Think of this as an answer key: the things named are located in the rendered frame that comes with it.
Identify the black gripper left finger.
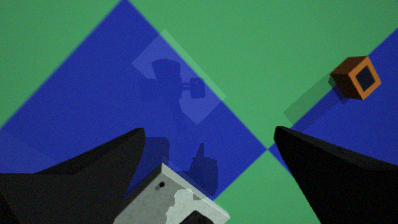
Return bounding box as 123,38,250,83
0,128,146,224

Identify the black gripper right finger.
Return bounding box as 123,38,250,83
274,126,398,224

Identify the orange block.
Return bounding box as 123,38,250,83
330,56,382,100

